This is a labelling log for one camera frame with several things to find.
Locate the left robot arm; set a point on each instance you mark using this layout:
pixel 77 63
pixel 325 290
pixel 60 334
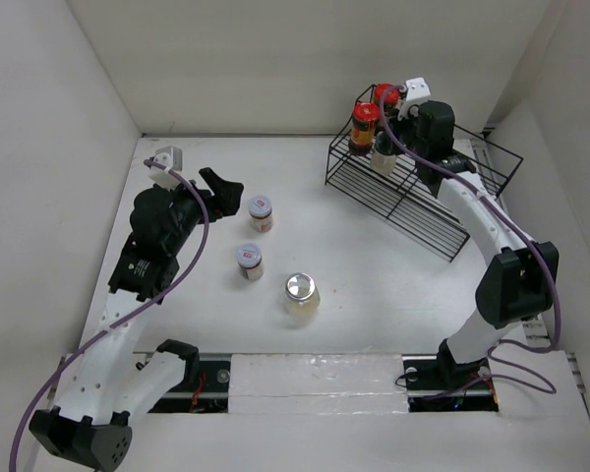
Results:
pixel 91 422

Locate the red lid sauce bottle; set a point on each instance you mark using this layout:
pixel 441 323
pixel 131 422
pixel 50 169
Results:
pixel 389 98
pixel 365 118

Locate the silver lid glass jar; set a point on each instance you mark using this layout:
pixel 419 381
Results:
pixel 301 299

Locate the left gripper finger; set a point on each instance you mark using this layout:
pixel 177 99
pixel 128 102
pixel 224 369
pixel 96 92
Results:
pixel 214 181
pixel 228 196

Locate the black knob grinder bottle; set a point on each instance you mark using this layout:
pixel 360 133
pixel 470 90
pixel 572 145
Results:
pixel 384 156

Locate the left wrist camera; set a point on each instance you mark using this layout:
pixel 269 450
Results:
pixel 164 160

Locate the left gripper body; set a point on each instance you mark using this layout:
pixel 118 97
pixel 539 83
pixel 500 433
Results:
pixel 187 205

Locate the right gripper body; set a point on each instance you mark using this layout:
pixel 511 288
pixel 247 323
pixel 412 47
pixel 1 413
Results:
pixel 406 130

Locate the white lid spice jar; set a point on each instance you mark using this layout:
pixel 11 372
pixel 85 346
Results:
pixel 260 211
pixel 250 261

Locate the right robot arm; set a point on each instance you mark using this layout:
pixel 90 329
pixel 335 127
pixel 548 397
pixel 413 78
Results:
pixel 520 281

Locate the black wire rack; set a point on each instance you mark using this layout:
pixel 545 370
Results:
pixel 406 203

